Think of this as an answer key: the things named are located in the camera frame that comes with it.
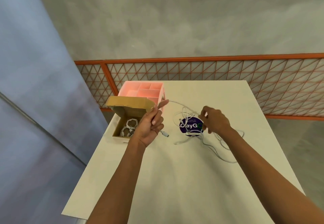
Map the round purple sticker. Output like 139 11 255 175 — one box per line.
179 117 204 137

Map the open brown cardboard box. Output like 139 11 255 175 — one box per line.
105 96 155 144

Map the person's right forearm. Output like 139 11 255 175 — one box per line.
222 126 324 224

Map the orange metal mesh railing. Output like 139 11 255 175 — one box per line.
74 53 324 121

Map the person's right hand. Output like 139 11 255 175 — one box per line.
198 106 233 137

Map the pink plastic organizer tray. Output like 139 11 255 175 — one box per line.
118 81 166 112

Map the coiled white cable bundle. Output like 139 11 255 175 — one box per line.
120 118 139 138

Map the long white charging cable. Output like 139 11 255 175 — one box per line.
159 99 245 164

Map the person's left hand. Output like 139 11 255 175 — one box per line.
131 100 169 148

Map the person's left forearm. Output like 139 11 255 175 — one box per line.
86 137 147 224

